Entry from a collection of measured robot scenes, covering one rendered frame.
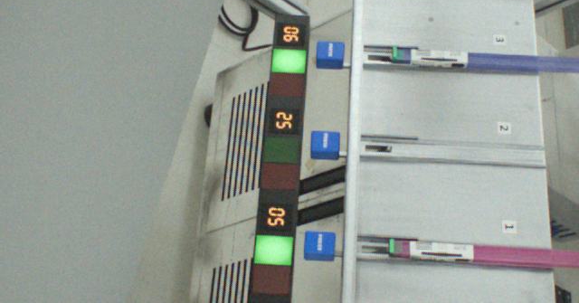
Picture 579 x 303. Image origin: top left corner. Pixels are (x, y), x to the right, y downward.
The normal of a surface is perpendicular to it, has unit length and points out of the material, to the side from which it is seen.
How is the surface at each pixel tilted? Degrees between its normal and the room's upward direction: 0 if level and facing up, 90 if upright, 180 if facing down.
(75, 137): 0
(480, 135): 46
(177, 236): 0
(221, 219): 90
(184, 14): 0
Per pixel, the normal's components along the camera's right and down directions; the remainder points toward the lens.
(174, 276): 0.71, -0.28
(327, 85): -0.70, -0.37
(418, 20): -0.01, -0.45
